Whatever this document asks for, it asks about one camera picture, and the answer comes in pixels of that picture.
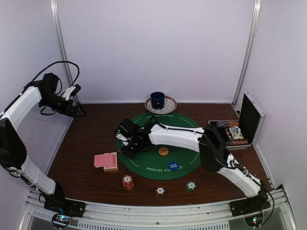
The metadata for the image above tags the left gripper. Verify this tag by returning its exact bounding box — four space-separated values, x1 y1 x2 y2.
39 92 87 118

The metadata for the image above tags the orange big blind button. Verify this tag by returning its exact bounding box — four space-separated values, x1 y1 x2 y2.
158 147 169 156

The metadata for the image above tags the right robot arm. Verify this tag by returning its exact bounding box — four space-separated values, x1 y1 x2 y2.
114 116 270 212

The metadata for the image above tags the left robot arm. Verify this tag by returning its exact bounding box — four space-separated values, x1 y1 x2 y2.
0 73 86 213

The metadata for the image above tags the card deck box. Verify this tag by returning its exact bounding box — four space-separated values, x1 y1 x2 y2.
104 152 118 172

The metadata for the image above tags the red backed card deck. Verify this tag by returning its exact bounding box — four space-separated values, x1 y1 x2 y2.
94 153 114 168

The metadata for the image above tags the green round poker mat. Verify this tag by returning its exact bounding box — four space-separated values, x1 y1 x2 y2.
118 112 201 180

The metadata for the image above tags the red orange chip stack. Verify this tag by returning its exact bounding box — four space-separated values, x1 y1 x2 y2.
122 175 134 190

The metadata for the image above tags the blue cup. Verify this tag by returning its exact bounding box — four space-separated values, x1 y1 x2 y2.
150 92 165 109

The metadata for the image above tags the patterned saucer plate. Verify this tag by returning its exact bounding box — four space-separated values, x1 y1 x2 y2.
144 95 178 114

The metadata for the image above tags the blue small blind button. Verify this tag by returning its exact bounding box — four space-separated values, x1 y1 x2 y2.
168 161 179 171

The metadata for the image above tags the purple poker chip row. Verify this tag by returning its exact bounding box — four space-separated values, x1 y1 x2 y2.
216 121 229 128

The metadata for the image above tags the red poker chip row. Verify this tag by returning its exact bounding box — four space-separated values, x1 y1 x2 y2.
228 121 239 127

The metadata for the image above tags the boxed card deck in case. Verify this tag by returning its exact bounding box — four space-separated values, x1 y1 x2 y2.
230 126 243 139

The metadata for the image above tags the aluminium poker case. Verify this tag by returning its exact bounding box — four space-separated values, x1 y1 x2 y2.
208 92 266 150

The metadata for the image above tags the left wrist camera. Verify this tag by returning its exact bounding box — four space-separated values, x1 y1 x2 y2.
60 84 81 101

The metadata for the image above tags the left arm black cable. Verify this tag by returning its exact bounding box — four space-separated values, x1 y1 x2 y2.
31 60 80 87

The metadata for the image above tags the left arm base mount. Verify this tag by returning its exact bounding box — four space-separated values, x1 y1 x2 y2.
44 200 86 229

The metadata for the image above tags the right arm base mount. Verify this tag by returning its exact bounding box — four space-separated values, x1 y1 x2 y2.
229 199 271 228

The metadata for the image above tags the aluminium front rail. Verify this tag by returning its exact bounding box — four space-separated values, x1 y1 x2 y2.
17 189 298 230

